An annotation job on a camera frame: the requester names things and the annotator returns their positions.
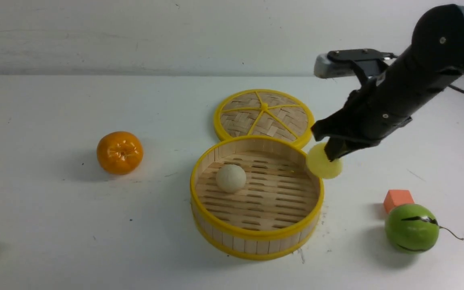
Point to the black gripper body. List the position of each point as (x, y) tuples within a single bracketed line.
[(367, 120)]

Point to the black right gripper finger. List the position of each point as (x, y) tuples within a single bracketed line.
[(338, 147)]

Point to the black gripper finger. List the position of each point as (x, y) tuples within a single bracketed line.
[(338, 125)]

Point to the yellow toy bun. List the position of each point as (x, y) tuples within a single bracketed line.
[(318, 163)]

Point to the white toy bun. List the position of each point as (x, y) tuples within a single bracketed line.
[(231, 178)]

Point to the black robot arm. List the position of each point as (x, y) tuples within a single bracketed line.
[(392, 87)]

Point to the woven bamboo steamer lid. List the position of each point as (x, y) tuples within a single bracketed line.
[(264, 112)]

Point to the bamboo steamer tray yellow rim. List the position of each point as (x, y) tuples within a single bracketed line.
[(275, 212)]

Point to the orange foam cube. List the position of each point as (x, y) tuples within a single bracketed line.
[(395, 198)]

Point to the green toy watermelon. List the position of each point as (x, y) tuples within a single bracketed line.
[(413, 229)]

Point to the orange toy tangerine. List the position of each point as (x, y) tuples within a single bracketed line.
[(119, 152)]

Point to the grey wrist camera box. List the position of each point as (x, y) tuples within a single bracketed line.
[(362, 63)]

